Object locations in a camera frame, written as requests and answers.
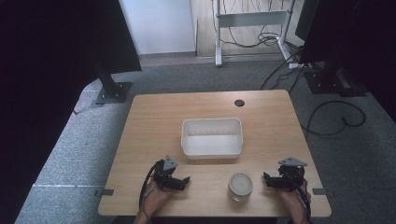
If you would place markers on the white power strip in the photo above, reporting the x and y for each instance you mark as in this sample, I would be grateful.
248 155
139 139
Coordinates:
296 65

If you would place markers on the black metal stand with base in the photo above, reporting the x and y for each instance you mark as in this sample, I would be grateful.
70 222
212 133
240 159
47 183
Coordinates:
112 90

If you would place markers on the black curtain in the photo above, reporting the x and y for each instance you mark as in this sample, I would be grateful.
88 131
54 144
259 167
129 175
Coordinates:
46 62
355 37

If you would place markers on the small round cup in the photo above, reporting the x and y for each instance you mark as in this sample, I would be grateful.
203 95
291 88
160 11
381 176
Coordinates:
240 186

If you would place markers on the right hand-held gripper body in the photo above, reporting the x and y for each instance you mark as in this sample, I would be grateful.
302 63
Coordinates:
292 174

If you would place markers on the black stand base plate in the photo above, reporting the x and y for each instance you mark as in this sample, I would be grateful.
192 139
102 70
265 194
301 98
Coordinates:
330 84

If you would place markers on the white desk frame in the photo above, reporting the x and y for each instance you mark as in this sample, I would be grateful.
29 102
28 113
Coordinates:
252 18

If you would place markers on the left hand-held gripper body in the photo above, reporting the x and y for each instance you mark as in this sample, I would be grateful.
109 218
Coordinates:
164 177

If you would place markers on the grey table edge bracket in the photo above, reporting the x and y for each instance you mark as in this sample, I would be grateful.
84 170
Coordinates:
105 192
318 191

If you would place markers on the white plastic bin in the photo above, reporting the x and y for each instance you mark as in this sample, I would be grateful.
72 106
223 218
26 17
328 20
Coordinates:
212 138

